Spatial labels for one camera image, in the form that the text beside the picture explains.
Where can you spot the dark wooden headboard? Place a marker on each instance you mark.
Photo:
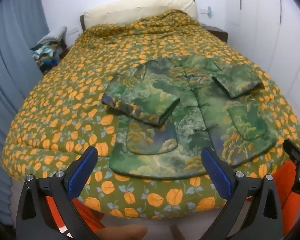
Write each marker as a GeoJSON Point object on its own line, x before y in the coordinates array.
{"type": "Point", "coordinates": [82, 23]}

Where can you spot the white wall socket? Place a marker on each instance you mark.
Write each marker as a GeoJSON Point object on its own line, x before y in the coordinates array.
{"type": "Point", "coordinates": [207, 11]}

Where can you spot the person's left hand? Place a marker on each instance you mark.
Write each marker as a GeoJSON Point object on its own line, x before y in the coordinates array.
{"type": "Point", "coordinates": [122, 232]}

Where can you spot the blue grey curtain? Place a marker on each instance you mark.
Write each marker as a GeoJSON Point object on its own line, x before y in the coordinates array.
{"type": "Point", "coordinates": [12, 55]}

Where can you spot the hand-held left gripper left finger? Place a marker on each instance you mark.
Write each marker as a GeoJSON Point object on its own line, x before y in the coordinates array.
{"type": "Point", "coordinates": [82, 172]}

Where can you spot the green landscape print jacket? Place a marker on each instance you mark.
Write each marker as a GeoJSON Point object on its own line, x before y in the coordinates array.
{"type": "Point", "coordinates": [190, 120]}

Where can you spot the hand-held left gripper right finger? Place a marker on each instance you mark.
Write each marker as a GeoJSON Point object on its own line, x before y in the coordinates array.
{"type": "Point", "coordinates": [217, 173]}

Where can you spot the white wardrobe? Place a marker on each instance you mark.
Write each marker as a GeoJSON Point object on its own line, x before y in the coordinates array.
{"type": "Point", "coordinates": [270, 30]}

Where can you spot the orange floral green quilt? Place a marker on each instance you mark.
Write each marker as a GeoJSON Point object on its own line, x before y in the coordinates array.
{"type": "Point", "coordinates": [65, 105]}

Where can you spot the dark wooden nightstand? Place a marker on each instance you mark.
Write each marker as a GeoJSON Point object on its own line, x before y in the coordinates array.
{"type": "Point", "coordinates": [217, 32]}

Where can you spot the cream pillow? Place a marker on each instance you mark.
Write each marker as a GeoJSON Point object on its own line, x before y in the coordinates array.
{"type": "Point", "coordinates": [140, 7]}

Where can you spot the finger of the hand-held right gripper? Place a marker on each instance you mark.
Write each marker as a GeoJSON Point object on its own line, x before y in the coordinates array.
{"type": "Point", "coordinates": [295, 152]}

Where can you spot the pile of folded clothes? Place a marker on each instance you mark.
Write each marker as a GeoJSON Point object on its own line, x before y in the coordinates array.
{"type": "Point", "coordinates": [48, 52]}

